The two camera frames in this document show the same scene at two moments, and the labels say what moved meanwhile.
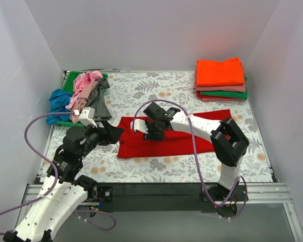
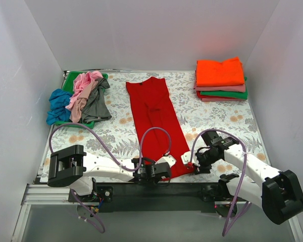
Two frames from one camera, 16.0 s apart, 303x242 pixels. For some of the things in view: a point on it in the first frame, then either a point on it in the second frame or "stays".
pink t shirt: [83, 82] stays
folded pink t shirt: [236, 88] stays
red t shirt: [133, 143] to [158, 129]
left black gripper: [102, 133] to [161, 172]
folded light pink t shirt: [220, 99] stays
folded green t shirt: [228, 94] stays
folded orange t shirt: [228, 72] stays
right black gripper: [154, 134] to [200, 166]
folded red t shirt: [201, 96] stays
